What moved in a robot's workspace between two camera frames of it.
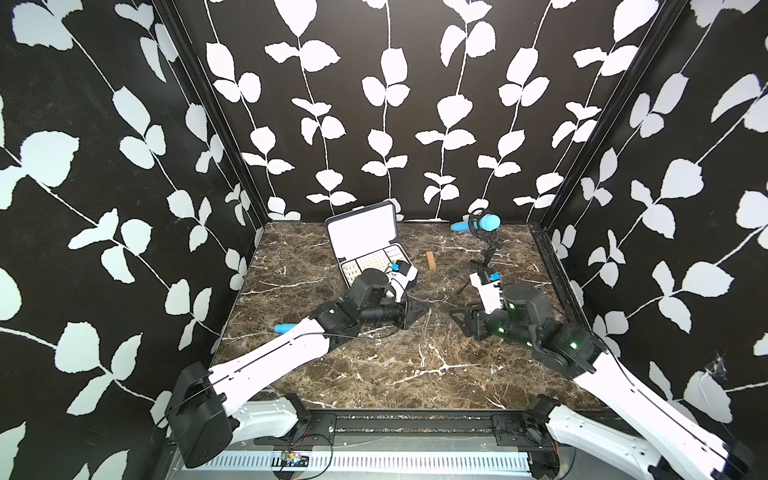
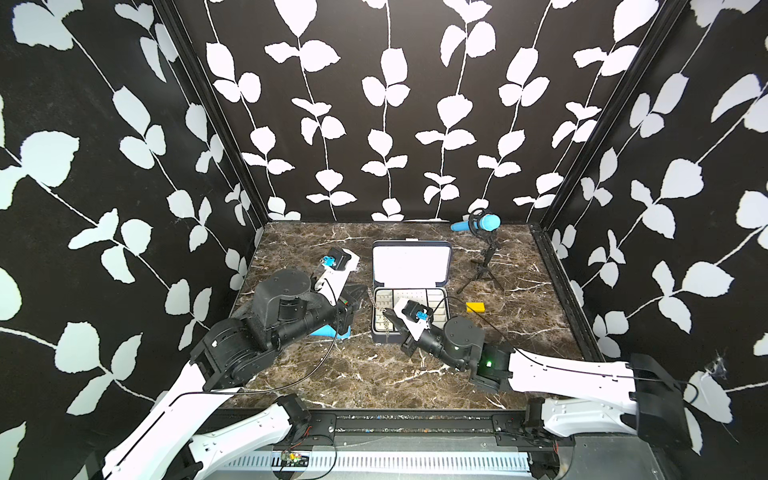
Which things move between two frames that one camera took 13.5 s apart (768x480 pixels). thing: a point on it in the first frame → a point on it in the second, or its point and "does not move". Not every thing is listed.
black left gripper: [405, 316] → [346, 303]
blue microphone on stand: [486, 223] does not move
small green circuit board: [296, 460] does not move
